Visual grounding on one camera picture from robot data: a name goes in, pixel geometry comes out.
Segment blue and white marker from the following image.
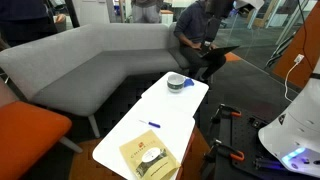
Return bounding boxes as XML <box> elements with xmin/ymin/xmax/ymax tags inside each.
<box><xmin>139</xmin><ymin>120</ymin><xmax>161</xmax><ymax>128</ymax></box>

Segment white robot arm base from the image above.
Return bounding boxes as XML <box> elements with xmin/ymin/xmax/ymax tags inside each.
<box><xmin>258</xmin><ymin>59</ymin><xmax>320</xmax><ymax>178</ymax></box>

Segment black orange clamp far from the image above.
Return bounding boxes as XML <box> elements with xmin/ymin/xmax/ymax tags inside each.
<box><xmin>208</xmin><ymin>104</ymin><xmax>242</xmax><ymax>131</ymax></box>

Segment black orange clamp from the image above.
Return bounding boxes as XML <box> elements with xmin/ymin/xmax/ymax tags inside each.
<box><xmin>208</xmin><ymin>104</ymin><xmax>242</xmax><ymax>131</ymax></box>
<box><xmin>199</xmin><ymin>138</ymin><xmax>245</xmax><ymax>180</ymax></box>

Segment yellow tea pouch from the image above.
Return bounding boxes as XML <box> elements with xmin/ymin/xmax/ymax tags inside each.
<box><xmin>119</xmin><ymin>130</ymin><xmax>181</xmax><ymax>180</ymax></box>

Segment black laptop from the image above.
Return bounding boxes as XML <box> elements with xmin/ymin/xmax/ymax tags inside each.
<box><xmin>196</xmin><ymin>46</ymin><xmax>236</xmax><ymax>59</ymax></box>

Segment seated person with laptop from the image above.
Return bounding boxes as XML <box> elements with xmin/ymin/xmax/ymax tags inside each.
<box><xmin>174</xmin><ymin>0</ymin><xmax>234</xmax><ymax>84</ymax></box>

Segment standing person grey trousers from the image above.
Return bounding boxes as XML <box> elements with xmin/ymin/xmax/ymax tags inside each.
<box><xmin>131</xmin><ymin>0</ymin><xmax>164</xmax><ymax>23</ymax></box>

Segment black orange clamp near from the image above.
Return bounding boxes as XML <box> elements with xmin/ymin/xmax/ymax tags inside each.
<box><xmin>199</xmin><ymin>138</ymin><xmax>245</xmax><ymax>180</ymax></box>

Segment grey corner sofa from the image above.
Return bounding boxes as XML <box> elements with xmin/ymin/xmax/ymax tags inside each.
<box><xmin>0</xmin><ymin>23</ymin><xmax>190</xmax><ymax>136</ymax></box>

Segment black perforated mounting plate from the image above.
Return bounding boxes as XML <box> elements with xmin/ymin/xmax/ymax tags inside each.
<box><xmin>216</xmin><ymin>110</ymin><xmax>319</xmax><ymax>180</ymax></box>

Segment orange chair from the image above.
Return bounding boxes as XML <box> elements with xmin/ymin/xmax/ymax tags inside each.
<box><xmin>0</xmin><ymin>79</ymin><xmax>82</xmax><ymax>180</ymax></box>

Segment person in dark clothes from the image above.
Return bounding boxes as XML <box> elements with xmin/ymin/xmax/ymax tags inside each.
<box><xmin>0</xmin><ymin>0</ymin><xmax>58</xmax><ymax>47</ymax></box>

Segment white cable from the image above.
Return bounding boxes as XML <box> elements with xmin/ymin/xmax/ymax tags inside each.
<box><xmin>283</xmin><ymin>59</ymin><xmax>302</xmax><ymax>103</ymax></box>

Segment white wall socket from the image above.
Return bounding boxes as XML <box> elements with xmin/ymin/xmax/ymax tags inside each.
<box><xmin>294</xmin><ymin>54</ymin><xmax>304</xmax><ymax>63</ymax></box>

